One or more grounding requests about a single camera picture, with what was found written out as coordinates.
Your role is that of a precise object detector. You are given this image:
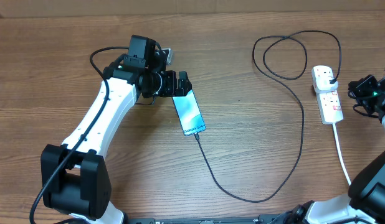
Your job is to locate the white charger plug adapter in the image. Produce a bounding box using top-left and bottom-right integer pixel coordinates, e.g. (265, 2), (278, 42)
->
(313, 77), (338, 94)

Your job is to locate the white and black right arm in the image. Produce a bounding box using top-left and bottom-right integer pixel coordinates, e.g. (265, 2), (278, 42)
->
(271, 75), (385, 223)

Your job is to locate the black charger cable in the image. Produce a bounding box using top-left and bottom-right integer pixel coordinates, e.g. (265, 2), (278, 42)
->
(194, 30), (342, 203)

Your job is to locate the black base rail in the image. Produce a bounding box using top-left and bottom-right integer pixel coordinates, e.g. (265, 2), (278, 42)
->
(67, 213), (346, 224)

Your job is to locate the white power strip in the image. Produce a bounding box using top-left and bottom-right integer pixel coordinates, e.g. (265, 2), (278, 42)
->
(311, 65), (345, 126)

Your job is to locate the blue Galaxy smartphone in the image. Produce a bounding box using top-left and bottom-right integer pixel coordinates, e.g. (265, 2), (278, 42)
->
(173, 90), (206, 136)

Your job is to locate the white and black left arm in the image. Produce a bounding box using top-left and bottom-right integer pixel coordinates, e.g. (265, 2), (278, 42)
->
(29, 35), (192, 223)

